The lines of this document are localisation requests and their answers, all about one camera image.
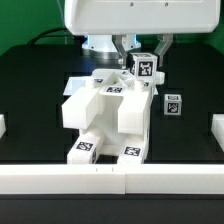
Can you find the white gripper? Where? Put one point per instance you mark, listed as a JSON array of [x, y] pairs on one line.
[[121, 17]]

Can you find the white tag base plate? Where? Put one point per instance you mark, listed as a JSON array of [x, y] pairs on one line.
[[73, 84]]

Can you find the white chair back frame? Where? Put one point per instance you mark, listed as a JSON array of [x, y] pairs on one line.
[[80, 109]]

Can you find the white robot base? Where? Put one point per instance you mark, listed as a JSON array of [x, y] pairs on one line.
[[102, 46]]

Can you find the white part at edge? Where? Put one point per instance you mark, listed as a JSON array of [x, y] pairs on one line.
[[2, 125], [218, 129]]

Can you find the white part at left edge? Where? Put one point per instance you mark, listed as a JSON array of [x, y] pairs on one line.
[[2, 125]]

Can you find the white part at right edge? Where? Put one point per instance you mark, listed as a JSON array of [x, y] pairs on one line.
[[218, 129]]

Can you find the white front fence rail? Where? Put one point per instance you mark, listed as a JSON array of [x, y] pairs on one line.
[[112, 179]]

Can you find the white chair seat part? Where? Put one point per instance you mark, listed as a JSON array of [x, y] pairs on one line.
[[126, 112]]

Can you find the white tagged cube nut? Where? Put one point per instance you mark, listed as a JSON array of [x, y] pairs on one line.
[[172, 104]]

